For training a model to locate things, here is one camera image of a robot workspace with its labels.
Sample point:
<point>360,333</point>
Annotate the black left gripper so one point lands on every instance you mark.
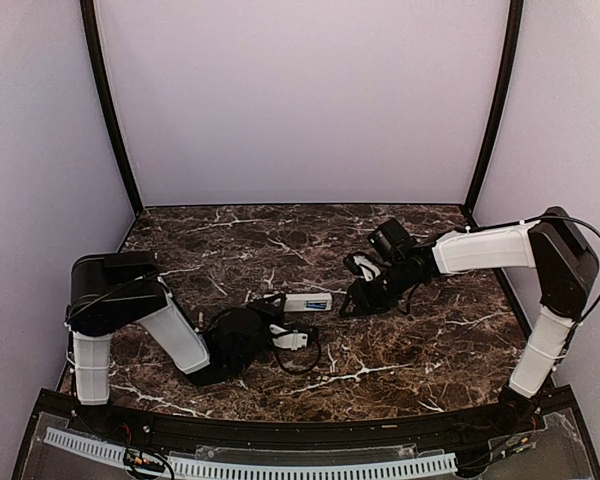
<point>271,312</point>

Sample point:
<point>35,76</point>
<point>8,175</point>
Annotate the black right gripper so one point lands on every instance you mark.
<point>366,303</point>

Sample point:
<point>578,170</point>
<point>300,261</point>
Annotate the white remote control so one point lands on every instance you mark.
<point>303,302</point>

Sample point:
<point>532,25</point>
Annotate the blue battery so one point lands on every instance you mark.
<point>318,305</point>

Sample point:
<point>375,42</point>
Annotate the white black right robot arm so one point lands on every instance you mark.
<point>552,244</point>

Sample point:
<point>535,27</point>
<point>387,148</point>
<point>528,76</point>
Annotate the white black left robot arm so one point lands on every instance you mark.
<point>112,291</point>

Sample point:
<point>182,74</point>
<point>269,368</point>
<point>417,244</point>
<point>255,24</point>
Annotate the white slotted cable duct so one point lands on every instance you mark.
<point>232,463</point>

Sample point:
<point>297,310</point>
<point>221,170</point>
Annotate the black front frame rail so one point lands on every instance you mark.
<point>470,428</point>

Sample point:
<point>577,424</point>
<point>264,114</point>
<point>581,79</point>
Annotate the small circuit board with wires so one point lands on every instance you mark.
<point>147,464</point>

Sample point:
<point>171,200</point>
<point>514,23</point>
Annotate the black right corner frame post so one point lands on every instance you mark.
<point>496,111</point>

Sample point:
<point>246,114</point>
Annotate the black corner frame post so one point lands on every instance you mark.
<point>496,111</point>
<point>106,101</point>

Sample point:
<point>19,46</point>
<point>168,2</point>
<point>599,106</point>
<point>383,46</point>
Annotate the black left corner frame post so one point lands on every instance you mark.
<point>106,101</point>

